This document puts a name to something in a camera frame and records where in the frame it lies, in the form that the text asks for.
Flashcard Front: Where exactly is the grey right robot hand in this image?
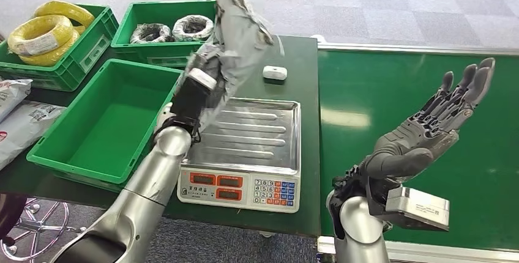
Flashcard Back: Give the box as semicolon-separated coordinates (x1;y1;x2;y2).
359;57;496;183

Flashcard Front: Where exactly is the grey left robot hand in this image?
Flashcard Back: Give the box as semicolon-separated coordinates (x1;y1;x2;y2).
184;44;224;80

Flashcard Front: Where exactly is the white printed plastic mailer package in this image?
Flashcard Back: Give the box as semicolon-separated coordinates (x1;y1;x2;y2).
178;0;285;132

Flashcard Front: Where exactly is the green conveyor belt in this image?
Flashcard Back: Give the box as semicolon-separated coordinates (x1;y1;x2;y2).
316;43;519;263

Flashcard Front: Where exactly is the green crate with black coils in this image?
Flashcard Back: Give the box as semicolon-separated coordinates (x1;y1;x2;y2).
110;0;218;69

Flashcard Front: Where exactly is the small white plastic device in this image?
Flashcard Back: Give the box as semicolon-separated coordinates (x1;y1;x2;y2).
262;65;288;81

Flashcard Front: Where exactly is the white scale with steel tray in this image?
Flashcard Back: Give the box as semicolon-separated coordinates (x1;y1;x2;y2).
177;97;302;214

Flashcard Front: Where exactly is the green crate with yellow coils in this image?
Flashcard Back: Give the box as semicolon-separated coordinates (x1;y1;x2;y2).
0;4;119;92

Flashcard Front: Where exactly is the empty green plastic crate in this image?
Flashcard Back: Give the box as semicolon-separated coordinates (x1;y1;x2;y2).
26;58;185;193

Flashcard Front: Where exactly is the small white mailer bag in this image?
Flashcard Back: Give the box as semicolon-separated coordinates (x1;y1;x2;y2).
0;78;33;122

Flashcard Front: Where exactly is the large white mailer bag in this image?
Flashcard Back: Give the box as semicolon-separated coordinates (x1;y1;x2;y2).
0;101;67;171

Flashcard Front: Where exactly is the chrome office chair base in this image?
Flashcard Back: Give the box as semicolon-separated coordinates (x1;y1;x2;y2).
0;194;88;263

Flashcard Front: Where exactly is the wrapped black wire coil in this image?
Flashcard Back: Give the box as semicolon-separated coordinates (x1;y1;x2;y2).
171;15;215;42
129;23;174;45

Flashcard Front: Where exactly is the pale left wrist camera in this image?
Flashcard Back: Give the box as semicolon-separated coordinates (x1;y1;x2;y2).
169;67;218;130

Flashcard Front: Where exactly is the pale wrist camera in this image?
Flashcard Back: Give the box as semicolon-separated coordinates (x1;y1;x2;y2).
367;180;451;232
169;67;218;130

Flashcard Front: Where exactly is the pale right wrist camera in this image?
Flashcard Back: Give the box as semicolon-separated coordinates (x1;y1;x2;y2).
367;180;451;232

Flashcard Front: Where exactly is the labelled yellow wire coil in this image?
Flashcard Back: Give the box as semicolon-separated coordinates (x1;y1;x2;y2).
7;15;75;56

